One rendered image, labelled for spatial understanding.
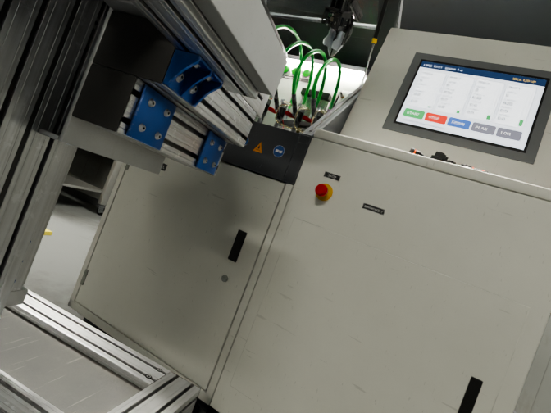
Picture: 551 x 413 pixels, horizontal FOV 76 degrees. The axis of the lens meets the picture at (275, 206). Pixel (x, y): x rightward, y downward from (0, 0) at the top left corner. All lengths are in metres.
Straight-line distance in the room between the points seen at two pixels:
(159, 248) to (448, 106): 1.11
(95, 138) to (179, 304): 0.71
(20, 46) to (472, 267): 1.00
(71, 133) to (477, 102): 1.21
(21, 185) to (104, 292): 0.83
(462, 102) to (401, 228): 0.57
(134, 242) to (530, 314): 1.20
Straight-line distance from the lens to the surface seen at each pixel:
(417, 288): 1.00
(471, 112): 1.39
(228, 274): 1.15
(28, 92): 0.68
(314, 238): 1.04
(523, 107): 1.43
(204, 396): 1.25
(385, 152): 1.05
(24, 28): 0.67
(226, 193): 1.18
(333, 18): 1.33
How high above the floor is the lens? 0.70
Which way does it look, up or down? level
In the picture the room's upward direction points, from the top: 21 degrees clockwise
